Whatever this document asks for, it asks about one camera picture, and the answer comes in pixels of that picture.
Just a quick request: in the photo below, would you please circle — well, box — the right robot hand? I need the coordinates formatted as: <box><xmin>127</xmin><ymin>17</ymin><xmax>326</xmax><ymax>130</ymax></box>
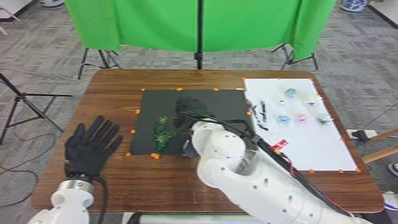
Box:
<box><xmin>172</xmin><ymin>95</ymin><xmax>209</xmax><ymax>128</ymax></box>

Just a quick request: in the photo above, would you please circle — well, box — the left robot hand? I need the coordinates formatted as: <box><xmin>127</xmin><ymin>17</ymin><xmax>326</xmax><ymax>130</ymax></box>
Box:
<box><xmin>62</xmin><ymin>114</ymin><xmax>126</xmax><ymax>180</ymax></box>

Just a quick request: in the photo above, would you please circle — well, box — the dark mat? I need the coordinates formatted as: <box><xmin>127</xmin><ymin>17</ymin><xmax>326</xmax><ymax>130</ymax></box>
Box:
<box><xmin>127</xmin><ymin>89</ymin><xmax>257</xmax><ymax>156</ymax></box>

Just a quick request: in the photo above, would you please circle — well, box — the green sprig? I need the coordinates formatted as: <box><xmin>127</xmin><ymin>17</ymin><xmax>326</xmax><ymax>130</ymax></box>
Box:
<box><xmin>150</xmin><ymin>115</ymin><xmax>177</xmax><ymax>152</ymax></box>

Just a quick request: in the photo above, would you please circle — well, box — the bunch of green sprigs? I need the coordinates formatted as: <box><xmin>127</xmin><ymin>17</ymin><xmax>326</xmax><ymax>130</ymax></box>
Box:
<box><xmin>248</xmin><ymin>99</ymin><xmax>271</xmax><ymax>132</ymax></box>

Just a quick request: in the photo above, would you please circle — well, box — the blue flower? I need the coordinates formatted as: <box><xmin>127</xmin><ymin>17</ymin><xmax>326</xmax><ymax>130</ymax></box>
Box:
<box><xmin>277</xmin><ymin>87</ymin><xmax>300</xmax><ymax>104</ymax></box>
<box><xmin>275</xmin><ymin>114</ymin><xmax>294</xmax><ymax>125</ymax></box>

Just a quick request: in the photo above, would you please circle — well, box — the black tripod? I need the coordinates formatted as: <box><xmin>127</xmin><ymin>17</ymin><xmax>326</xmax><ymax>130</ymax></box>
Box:
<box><xmin>0</xmin><ymin>73</ymin><xmax>74</xmax><ymax>145</ymax></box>

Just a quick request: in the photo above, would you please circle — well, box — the pink flower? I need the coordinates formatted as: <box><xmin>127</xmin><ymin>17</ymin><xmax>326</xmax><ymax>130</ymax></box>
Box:
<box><xmin>293</xmin><ymin>113</ymin><xmax>310</xmax><ymax>124</ymax></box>

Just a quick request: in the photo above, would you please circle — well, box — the white flower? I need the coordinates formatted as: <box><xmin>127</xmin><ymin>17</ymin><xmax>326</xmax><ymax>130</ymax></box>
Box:
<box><xmin>300</xmin><ymin>93</ymin><xmax>325</xmax><ymax>106</ymax></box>
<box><xmin>316</xmin><ymin>113</ymin><xmax>333</xmax><ymax>126</ymax></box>

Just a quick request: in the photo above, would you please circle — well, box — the black backdrop stand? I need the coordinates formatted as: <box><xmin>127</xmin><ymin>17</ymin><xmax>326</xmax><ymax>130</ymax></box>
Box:
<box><xmin>76</xmin><ymin>0</ymin><xmax>321</xmax><ymax>80</ymax></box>

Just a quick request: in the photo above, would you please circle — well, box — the white sheet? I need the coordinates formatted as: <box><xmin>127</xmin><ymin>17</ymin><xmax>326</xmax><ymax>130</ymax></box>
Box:
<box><xmin>241</xmin><ymin>78</ymin><xmax>362</xmax><ymax>173</ymax></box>

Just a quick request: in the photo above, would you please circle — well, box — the pale grey bar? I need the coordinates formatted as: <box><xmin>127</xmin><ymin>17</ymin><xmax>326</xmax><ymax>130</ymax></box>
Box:
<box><xmin>126</xmin><ymin>212</ymin><xmax>254</xmax><ymax>224</ymax></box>

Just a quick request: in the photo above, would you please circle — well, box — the blue and white vase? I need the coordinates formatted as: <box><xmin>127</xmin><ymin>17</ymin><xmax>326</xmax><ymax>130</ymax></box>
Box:
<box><xmin>37</xmin><ymin>0</ymin><xmax>65</xmax><ymax>9</ymax></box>
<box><xmin>339</xmin><ymin>0</ymin><xmax>373</xmax><ymax>14</ymax></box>

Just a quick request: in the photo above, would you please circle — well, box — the black cable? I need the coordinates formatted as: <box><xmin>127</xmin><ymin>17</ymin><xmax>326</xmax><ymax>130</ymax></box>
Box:
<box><xmin>179</xmin><ymin>111</ymin><xmax>259</xmax><ymax>138</ymax></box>
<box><xmin>90</xmin><ymin>177</ymin><xmax>111</xmax><ymax>224</ymax></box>

